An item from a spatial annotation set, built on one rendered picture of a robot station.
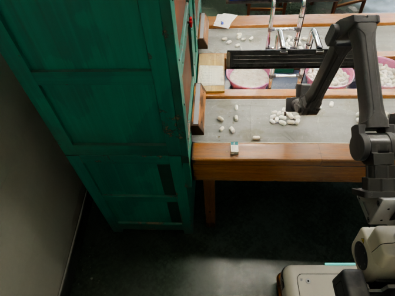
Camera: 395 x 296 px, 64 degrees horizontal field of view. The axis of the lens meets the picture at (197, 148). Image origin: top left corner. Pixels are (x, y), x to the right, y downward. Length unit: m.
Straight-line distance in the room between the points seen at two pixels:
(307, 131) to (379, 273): 0.69
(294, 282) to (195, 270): 0.60
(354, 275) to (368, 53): 0.76
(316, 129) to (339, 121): 0.13
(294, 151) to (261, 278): 0.85
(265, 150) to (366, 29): 0.68
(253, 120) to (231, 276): 0.93
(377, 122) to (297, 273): 1.01
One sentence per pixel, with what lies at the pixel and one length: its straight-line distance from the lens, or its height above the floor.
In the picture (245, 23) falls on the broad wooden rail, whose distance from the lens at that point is 2.29.
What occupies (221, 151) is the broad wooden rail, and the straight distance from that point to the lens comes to 1.47.
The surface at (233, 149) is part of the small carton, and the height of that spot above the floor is 0.78.
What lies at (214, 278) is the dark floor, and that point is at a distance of 2.01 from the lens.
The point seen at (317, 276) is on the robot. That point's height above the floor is 0.28.
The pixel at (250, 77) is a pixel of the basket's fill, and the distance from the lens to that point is 1.90.
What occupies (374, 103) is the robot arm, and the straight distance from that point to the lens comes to 0.99.
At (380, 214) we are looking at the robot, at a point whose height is 1.17.
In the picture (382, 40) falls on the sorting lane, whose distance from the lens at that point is 2.37.
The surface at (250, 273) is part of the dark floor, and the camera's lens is 2.03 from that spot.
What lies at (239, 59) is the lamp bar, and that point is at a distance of 1.43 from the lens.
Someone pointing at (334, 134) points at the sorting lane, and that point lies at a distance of 1.67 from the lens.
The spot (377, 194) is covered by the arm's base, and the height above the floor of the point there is 1.21.
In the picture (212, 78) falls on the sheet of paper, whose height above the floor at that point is 0.78.
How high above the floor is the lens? 1.94
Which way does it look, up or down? 52 degrees down
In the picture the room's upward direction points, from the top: 5 degrees counter-clockwise
